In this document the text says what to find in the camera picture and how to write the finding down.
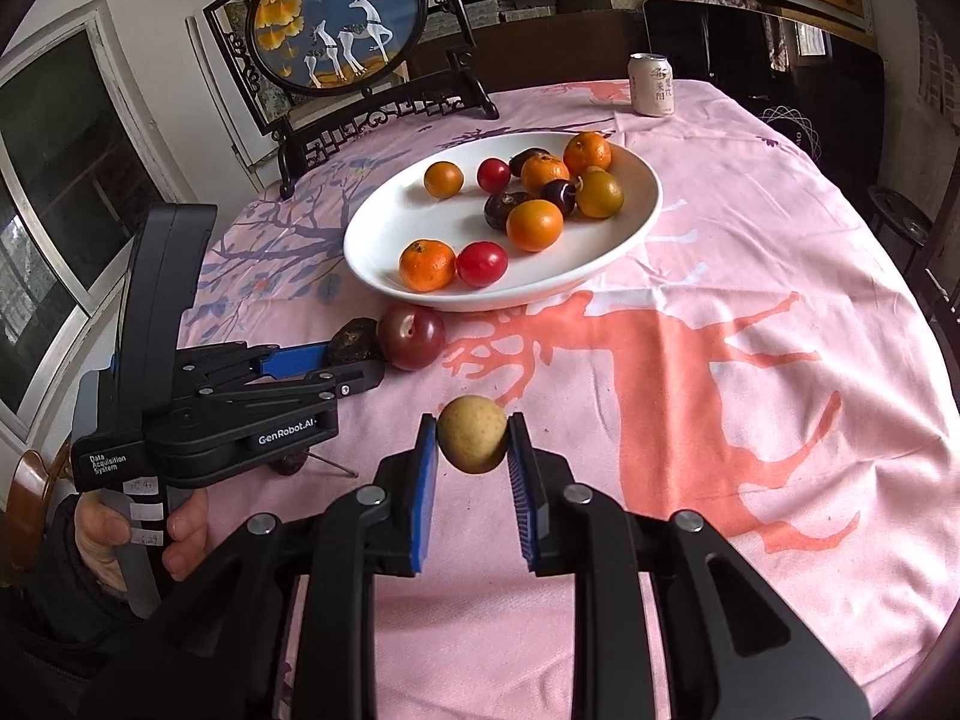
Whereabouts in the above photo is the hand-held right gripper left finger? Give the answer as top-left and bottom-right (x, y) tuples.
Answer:
(97, 414), (440, 720)

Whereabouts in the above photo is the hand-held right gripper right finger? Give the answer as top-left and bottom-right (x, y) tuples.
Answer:
(506, 412), (871, 720)

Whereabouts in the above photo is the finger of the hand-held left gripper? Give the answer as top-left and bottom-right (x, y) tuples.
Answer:
(176, 343), (331, 383)
(199, 361), (387, 410)

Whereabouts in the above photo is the large reddish purple plum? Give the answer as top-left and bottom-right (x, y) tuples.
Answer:
(376, 305), (447, 371)

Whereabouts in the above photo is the tan longan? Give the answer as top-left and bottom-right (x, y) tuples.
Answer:
(437, 395), (509, 475)

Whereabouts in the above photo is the small dark cherry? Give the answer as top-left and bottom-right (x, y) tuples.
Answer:
(268, 452), (359, 478)

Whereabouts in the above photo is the tangerine with green stem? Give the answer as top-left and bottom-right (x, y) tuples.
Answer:
(398, 238), (458, 293)

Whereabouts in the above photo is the white round plate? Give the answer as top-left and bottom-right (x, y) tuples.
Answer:
(343, 131), (664, 313)

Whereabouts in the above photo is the dark plum with stem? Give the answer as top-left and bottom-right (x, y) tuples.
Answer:
(541, 178), (580, 217)

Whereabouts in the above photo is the greenish yellow orange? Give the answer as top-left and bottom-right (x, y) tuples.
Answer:
(576, 169), (626, 219)

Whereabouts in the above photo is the large bumpy tangerine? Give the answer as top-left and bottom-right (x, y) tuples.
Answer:
(563, 132), (613, 175)

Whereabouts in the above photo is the person's left hand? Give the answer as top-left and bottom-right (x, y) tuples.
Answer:
(73, 490), (212, 595)

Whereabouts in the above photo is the brown wooden chair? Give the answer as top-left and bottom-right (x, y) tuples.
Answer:
(0, 448), (76, 567)

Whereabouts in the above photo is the white framed window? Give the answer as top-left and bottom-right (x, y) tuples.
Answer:
(0, 0), (188, 421)

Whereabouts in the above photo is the pink printed tablecloth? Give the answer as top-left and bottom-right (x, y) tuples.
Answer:
(172, 79), (960, 720)

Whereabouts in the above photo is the white framed panel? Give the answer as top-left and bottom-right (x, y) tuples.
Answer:
(187, 15), (263, 188)

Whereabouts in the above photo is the round deer painting table screen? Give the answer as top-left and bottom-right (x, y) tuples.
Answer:
(202, 0), (500, 200)

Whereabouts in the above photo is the silver beverage can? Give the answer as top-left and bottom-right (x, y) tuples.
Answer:
(628, 52), (676, 119)

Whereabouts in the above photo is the dark round stool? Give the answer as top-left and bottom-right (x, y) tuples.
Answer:
(868, 186), (938, 278)

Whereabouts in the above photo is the dark wooden slatted chair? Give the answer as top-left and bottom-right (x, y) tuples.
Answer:
(911, 157), (960, 361)

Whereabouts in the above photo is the black cabinet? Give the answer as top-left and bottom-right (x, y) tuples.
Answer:
(643, 0), (886, 188)

